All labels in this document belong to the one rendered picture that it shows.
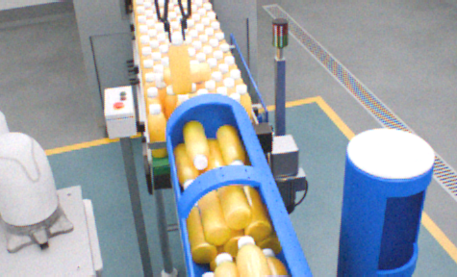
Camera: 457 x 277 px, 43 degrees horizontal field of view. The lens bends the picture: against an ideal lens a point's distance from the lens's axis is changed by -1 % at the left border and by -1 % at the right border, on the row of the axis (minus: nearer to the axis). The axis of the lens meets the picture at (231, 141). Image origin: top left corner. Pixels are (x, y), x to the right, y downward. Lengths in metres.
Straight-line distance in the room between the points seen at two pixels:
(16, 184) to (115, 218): 1.85
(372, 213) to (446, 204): 1.55
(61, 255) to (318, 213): 1.96
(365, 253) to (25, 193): 1.13
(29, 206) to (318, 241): 1.86
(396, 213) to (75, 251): 1.22
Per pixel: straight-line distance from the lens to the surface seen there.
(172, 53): 1.96
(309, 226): 3.22
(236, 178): 1.51
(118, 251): 3.17
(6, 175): 1.56
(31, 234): 1.65
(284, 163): 2.29
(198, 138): 1.83
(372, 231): 2.02
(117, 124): 2.13
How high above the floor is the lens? 2.14
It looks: 34 degrees down
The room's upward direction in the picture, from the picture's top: 3 degrees counter-clockwise
